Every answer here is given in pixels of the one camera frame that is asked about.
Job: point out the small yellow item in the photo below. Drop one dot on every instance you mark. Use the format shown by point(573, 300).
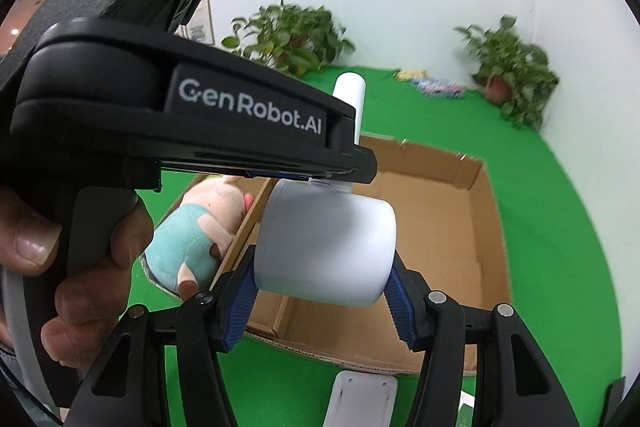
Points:
point(410, 75)

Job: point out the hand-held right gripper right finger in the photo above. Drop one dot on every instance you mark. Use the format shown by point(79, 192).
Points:
point(402, 307)

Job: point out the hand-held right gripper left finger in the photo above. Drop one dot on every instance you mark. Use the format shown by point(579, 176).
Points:
point(237, 312)

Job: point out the potted plant in orange pot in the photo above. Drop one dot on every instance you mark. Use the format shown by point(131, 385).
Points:
point(515, 72)

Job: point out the cardboard tray box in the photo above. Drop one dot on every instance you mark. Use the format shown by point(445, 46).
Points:
point(440, 232)

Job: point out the white flat electronic device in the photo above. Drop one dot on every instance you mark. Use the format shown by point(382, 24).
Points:
point(360, 402)

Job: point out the pack of small packets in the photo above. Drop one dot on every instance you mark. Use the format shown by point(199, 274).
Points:
point(440, 88)

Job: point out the white and green medicine box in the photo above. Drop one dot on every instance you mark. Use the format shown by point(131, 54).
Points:
point(467, 414)

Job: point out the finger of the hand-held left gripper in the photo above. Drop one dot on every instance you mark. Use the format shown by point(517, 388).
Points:
point(360, 164)

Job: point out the long brown cardboard box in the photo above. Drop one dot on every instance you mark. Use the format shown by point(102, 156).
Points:
point(245, 232)

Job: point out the white hair dryer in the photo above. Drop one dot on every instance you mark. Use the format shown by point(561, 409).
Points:
point(325, 247)

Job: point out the large leafy potted plant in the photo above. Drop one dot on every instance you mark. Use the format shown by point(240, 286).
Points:
point(290, 37)

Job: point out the person's left hand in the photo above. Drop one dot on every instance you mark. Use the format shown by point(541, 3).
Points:
point(30, 237)

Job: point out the green tablecloth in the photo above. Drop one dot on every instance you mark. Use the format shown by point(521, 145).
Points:
point(550, 217)

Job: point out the pink pig plush toy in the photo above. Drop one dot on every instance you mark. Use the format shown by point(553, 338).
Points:
point(185, 237)

